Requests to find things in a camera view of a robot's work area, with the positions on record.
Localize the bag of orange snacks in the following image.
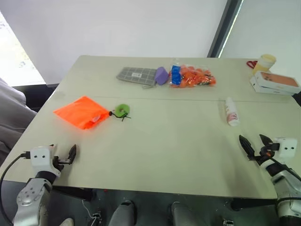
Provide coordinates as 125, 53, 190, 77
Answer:
168, 59, 218, 89

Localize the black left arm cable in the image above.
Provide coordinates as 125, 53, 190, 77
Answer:
0, 152, 32, 226

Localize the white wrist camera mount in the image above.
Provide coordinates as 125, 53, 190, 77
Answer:
272, 137, 297, 159
30, 144, 63, 177

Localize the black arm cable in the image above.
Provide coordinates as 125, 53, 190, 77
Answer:
0, 152, 32, 226
267, 155, 301, 182

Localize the black seat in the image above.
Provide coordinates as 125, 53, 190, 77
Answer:
11, 83, 61, 113

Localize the yellow jar with white lid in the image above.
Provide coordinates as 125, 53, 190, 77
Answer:
252, 54, 277, 76

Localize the blue packet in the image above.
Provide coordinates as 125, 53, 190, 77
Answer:
171, 65, 182, 84

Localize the dark window frame post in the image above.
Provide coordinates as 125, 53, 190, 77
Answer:
206, 0, 244, 58

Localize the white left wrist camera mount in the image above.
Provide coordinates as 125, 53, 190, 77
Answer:
30, 144, 63, 177

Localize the thin dark green string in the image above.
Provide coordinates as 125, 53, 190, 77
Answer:
108, 111, 132, 122

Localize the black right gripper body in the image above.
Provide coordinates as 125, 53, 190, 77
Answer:
248, 142, 281, 166

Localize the black table frame bar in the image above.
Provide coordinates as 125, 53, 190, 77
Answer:
230, 197, 278, 211
52, 186, 94, 202

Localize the grey rounded shape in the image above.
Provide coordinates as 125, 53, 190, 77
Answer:
109, 200, 137, 226
167, 201, 196, 226

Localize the purple foam block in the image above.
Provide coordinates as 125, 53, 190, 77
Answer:
154, 66, 170, 86

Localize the green ring toy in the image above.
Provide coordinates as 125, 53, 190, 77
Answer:
114, 104, 131, 118

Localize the white phone box orange picture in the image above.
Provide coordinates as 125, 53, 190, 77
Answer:
253, 71, 301, 94

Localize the thin white wire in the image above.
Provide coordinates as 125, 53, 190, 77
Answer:
82, 199, 102, 226

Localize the white bottle with red print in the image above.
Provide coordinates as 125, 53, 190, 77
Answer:
224, 97, 241, 128

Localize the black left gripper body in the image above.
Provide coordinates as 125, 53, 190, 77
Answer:
53, 155, 72, 171

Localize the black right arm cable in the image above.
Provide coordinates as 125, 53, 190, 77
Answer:
267, 155, 301, 182

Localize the orange cloth bag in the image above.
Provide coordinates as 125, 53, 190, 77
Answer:
53, 95, 111, 130

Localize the grey cloth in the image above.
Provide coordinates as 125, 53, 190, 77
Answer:
0, 77, 38, 166

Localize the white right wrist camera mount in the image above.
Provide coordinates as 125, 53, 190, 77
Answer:
272, 137, 297, 159

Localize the grey checked fabric pouch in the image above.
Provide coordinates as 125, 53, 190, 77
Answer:
116, 66, 158, 89

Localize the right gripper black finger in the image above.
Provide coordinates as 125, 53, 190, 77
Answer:
259, 134, 275, 147
238, 134, 256, 159

